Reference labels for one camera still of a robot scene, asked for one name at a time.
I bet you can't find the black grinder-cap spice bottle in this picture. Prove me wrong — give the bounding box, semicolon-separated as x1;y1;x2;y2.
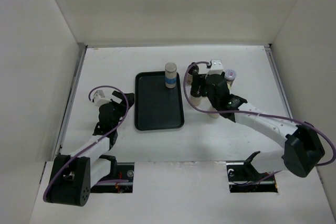
189;84;202;106

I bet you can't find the tall blue-band spice jar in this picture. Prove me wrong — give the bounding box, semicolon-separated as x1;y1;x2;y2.
165;62;177;89

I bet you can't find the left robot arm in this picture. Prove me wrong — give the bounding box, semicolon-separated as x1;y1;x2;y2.
43;86;134;207

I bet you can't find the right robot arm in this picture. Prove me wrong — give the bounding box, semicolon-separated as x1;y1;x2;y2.
191;74;325;180

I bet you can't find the black knob-cap spice bottle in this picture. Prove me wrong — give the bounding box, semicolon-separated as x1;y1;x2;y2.
186;62;199;85

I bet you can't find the purple-lid spice jar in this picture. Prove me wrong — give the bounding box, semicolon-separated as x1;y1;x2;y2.
224;69;237;89

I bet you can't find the black plastic tray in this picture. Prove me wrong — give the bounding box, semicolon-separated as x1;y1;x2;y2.
134;71;185;131

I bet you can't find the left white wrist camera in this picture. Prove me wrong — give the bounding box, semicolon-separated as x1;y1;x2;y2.
92;90;110;106

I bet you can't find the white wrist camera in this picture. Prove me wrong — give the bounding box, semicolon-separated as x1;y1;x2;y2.
92;90;110;106
207;59;224;75

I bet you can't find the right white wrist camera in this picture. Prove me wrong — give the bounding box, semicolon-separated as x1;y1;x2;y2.
207;59;224;75

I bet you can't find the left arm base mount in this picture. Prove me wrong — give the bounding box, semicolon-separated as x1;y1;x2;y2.
91;163;135;194

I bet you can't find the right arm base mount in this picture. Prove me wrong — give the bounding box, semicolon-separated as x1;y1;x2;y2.
226;162;278;193

